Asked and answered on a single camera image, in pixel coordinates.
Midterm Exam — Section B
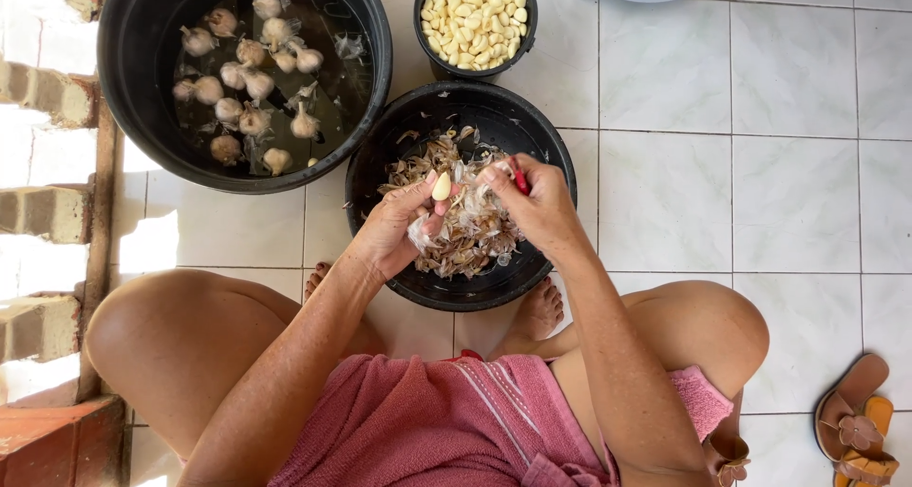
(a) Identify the person's right hand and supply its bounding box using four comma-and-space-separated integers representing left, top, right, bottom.
475, 153, 582, 264

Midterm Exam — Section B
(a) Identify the person's left hand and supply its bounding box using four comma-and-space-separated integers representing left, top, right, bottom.
351, 171, 461, 283

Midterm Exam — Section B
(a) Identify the heap of garlic skins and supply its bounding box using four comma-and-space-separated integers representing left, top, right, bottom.
377, 125, 528, 280

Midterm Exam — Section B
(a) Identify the person's left foot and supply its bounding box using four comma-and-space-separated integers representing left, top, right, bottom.
304, 262, 333, 304

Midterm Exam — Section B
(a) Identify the person's foot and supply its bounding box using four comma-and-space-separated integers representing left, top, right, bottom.
304, 262, 333, 304
504, 276, 565, 345

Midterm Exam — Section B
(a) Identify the person's right foot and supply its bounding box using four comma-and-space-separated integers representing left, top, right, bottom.
504, 276, 565, 345

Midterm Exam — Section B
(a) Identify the medium black plastic basin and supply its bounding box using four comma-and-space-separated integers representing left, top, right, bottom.
345, 80, 578, 313

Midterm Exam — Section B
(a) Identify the small black bucket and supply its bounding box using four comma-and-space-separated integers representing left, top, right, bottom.
413, 0, 539, 82

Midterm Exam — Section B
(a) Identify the person's right leg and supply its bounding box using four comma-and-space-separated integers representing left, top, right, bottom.
492, 280, 770, 487

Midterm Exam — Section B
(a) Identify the person's leg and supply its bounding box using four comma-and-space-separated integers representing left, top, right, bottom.
85, 269, 386, 467
492, 280, 770, 487

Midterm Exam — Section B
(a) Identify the heap of peeled garlic cloves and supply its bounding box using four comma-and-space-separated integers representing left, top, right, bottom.
420, 0, 529, 72

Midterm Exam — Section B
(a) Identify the group of unpeeled garlic bulbs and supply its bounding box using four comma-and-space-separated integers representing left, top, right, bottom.
171, 0, 326, 177

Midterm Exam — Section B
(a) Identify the pink towel garment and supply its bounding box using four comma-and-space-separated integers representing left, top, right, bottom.
267, 349, 735, 487

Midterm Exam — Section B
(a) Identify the person's left leg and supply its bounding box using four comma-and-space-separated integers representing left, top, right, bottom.
85, 269, 386, 467

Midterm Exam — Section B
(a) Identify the large black plastic tub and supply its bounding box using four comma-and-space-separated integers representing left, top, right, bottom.
97, 0, 393, 195

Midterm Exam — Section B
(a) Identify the brown flower sandal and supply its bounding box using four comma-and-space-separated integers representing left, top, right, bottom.
702, 391, 751, 487
814, 353, 890, 463

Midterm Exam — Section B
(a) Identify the orange sandal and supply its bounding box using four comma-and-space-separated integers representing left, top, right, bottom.
834, 396, 901, 487

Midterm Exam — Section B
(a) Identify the wooden post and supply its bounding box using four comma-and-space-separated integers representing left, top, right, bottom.
76, 95, 119, 402

